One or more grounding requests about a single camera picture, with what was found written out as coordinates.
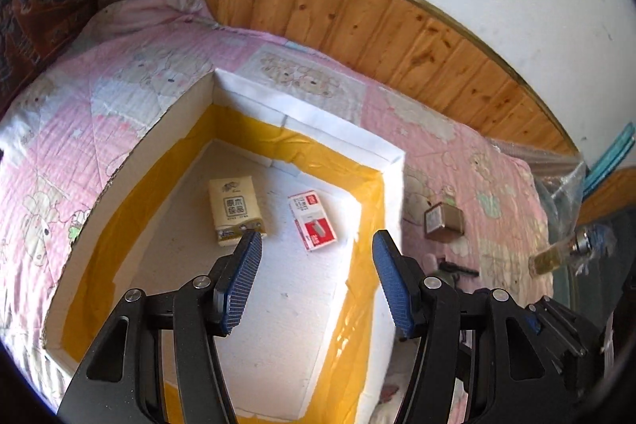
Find red white staple box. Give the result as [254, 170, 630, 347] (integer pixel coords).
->
[287, 190, 339, 252]

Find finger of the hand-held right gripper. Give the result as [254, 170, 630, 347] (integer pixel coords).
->
[534, 297, 604, 370]

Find teal plastic item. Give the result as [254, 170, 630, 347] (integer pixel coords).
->
[584, 123, 636, 196]

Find clear plastic bag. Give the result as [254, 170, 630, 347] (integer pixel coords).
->
[489, 138, 587, 306]

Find glass bottle metal cap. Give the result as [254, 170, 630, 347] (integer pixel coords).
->
[528, 225, 614, 278]

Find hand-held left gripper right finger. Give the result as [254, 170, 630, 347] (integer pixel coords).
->
[372, 229, 582, 424]

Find white foam box yellow tape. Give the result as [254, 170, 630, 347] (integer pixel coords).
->
[42, 67, 405, 424]

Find small brown box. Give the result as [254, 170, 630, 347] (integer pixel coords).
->
[424, 201, 466, 242]

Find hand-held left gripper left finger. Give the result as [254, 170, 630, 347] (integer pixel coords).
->
[57, 230, 264, 424]

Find beige tissue pack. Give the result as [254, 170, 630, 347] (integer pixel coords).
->
[209, 177, 269, 247]

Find pink printed blanket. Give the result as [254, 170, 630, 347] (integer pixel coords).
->
[0, 0, 555, 424]

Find wooden headboard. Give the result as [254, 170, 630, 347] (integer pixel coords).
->
[122, 0, 636, 226]

